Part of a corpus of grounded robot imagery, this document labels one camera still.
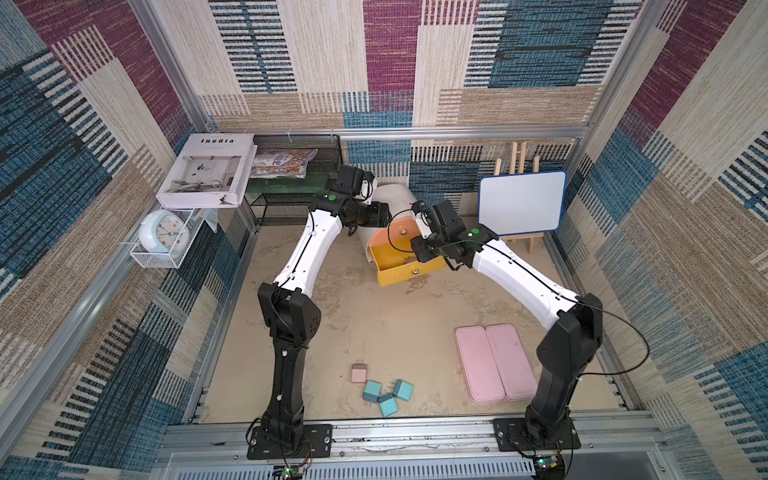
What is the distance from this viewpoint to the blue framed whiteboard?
3.31 feet

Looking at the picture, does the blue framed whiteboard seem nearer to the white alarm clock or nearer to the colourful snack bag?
the colourful snack bag

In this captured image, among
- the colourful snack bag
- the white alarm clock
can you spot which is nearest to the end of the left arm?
the colourful snack bag

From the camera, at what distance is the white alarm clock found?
0.63m

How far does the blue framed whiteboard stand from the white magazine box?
0.72 metres

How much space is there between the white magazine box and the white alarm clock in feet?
0.17
